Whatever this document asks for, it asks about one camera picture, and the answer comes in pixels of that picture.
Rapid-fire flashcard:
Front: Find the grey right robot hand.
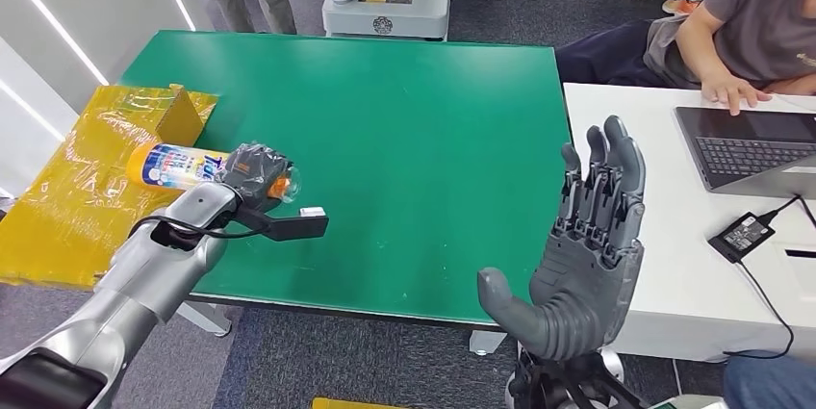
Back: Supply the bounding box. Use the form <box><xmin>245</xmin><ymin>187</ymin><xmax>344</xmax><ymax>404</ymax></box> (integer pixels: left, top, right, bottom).
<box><xmin>476</xmin><ymin>115</ymin><xmax>647</xmax><ymax>363</ymax></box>

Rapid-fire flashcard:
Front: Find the person's hand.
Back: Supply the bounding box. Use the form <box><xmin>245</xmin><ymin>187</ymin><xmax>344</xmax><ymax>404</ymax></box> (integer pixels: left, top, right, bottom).
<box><xmin>701</xmin><ymin>71</ymin><xmax>774</xmax><ymax>117</ymax></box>

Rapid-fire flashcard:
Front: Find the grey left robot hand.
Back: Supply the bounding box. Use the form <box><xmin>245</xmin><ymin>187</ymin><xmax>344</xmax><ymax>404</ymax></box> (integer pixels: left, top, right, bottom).
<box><xmin>217</xmin><ymin>141</ymin><xmax>295</xmax><ymax>213</ymax></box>

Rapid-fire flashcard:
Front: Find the orange detergent bottle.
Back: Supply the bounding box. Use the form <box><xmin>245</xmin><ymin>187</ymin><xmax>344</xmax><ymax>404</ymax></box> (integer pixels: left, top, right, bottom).
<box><xmin>126</xmin><ymin>141</ymin><xmax>303</xmax><ymax>205</ymax></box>

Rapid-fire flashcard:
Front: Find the dark grey laptop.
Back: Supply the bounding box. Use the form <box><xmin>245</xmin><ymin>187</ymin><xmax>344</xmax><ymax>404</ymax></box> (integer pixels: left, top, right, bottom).
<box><xmin>674</xmin><ymin>106</ymin><xmax>816</xmax><ymax>200</ymax></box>

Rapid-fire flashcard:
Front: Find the white table foot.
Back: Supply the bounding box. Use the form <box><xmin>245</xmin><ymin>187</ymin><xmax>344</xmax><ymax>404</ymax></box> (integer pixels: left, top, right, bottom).
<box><xmin>470</xmin><ymin>328</ymin><xmax>506</xmax><ymax>357</ymax></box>
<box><xmin>175</xmin><ymin>300</ymin><xmax>233</xmax><ymax>338</ymax></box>

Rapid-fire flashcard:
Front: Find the black power adapter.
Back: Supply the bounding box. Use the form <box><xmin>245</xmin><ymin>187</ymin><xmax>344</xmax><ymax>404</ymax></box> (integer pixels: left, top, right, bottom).
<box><xmin>707</xmin><ymin>211</ymin><xmax>778</xmax><ymax>266</ymax></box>

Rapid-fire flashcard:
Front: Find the yellow taped cardboard box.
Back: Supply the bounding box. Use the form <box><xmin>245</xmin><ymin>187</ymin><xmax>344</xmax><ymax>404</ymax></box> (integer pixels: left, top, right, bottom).
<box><xmin>0</xmin><ymin>82</ymin><xmax>219</xmax><ymax>293</ymax></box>

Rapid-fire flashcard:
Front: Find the yellow flat object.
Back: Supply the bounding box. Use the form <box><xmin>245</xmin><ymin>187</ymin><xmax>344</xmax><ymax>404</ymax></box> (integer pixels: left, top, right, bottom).
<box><xmin>311</xmin><ymin>396</ymin><xmax>409</xmax><ymax>409</ymax></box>

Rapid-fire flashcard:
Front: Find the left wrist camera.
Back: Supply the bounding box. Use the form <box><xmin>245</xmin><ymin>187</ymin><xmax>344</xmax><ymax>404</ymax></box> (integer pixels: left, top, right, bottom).
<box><xmin>232</xmin><ymin>205</ymin><xmax>330</xmax><ymax>243</ymax></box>

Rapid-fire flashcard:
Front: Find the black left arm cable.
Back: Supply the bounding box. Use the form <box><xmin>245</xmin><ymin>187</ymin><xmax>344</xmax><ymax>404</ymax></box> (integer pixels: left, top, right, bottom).
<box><xmin>127</xmin><ymin>213</ymin><xmax>272</xmax><ymax>242</ymax></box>

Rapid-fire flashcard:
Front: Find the black adapter output cable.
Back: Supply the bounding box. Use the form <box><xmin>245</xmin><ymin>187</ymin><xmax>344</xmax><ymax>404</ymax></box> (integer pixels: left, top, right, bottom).
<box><xmin>768</xmin><ymin>193</ymin><xmax>816</xmax><ymax>229</ymax></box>

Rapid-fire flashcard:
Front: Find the black adapter mains cable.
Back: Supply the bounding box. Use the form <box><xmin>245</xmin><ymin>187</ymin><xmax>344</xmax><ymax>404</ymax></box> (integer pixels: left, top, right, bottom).
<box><xmin>723</xmin><ymin>260</ymin><xmax>798</xmax><ymax>361</ymax></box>

